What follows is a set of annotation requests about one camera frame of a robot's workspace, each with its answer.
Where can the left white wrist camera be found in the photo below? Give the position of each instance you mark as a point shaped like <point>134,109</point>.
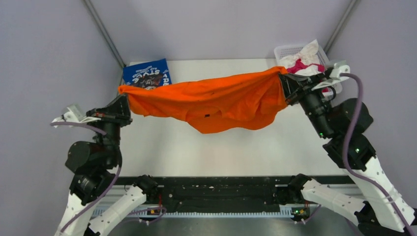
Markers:
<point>73,115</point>

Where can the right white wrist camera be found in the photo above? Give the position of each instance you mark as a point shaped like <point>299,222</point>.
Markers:
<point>335,73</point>

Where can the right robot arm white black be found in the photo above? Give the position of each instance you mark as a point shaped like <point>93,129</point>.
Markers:
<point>382,211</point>

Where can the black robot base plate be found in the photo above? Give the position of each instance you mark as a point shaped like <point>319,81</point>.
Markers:
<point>221,195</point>

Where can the aluminium rail frame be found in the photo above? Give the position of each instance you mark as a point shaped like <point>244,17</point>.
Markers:
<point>228,202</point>

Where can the folded blue printed t-shirt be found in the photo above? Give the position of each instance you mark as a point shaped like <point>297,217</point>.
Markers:
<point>148,75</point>

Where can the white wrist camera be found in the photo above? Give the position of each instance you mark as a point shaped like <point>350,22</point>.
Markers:
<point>73,115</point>
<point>335,73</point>

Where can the orange t-shirt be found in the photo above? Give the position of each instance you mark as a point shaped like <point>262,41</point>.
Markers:
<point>250,101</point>

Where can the white and pink crumpled t-shirt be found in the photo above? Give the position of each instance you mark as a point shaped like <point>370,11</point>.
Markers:
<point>303,60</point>

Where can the white plastic basket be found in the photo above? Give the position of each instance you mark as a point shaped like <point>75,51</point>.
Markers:
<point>306,55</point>

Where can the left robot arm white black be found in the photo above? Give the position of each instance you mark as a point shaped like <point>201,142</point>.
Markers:
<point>96,167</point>

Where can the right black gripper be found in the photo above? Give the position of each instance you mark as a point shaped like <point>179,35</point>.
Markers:
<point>296,87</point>

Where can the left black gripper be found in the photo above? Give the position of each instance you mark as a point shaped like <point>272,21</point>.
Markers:
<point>118,110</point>

